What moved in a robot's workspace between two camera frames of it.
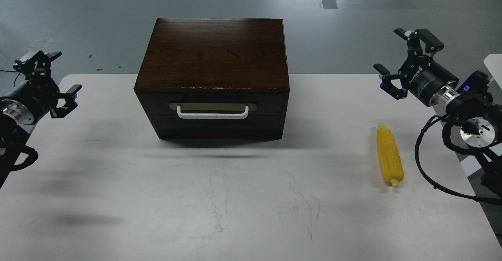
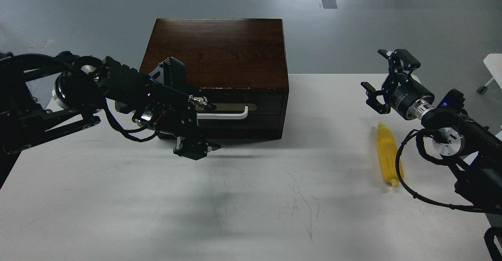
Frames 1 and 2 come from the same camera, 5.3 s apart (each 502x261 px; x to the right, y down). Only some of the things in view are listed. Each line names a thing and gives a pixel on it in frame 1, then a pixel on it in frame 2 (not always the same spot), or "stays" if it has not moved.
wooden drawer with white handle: [216, 115] stays
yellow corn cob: [391, 163] stays
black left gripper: [31, 99] → [168, 112]
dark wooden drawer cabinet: [216, 79] stays
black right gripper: [422, 76] → [406, 95]
